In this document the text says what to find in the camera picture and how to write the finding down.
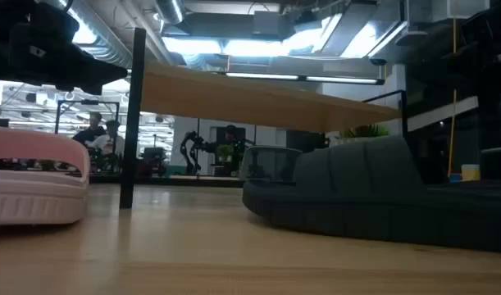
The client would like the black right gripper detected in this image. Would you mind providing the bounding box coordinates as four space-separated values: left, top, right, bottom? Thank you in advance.
442 3 501 83

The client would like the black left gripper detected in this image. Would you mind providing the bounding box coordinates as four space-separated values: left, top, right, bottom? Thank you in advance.
0 0 129 96

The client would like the pink rubber slide sandal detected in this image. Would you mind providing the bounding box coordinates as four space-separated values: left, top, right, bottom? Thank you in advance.
0 125 91 226

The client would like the wooden shelf with black frame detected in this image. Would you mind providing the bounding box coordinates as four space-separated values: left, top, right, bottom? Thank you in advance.
119 27 409 210

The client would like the black rubber slide sandal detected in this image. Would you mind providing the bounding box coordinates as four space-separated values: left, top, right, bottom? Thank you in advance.
241 134 501 254

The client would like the person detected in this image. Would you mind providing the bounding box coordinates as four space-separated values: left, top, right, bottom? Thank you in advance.
88 119 126 165
71 111 107 148
216 125 253 175

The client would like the laptop computer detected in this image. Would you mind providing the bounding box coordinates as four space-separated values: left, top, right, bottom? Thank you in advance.
481 146 501 181

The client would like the yellow cup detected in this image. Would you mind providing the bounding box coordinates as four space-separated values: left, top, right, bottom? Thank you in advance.
461 163 481 183

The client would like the small green background plant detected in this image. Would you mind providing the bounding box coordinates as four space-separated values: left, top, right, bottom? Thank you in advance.
215 143 235 164

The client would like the long ceiling tube light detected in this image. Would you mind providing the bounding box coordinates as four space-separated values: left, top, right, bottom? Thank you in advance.
225 71 385 86

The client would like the grey ceiling unit box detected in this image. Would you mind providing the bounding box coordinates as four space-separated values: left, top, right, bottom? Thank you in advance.
253 11 282 41

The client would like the grey mesh office chair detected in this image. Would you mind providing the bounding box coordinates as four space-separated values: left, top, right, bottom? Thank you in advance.
238 145 303 184

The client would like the black background gantry frame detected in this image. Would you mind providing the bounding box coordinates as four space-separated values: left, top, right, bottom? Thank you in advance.
54 99 121 136

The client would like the ribbed silver ventilation duct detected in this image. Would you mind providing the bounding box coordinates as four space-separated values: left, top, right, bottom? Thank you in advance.
67 7 134 70

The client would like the yellow cable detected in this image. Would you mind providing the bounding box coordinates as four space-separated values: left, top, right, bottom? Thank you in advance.
446 18 459 178

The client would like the smooth silver ventilation duct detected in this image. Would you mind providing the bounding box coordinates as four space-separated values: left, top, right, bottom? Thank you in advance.
153 0 186 25

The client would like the black table frame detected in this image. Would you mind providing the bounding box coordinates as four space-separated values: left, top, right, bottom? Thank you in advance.
89 174 245 188

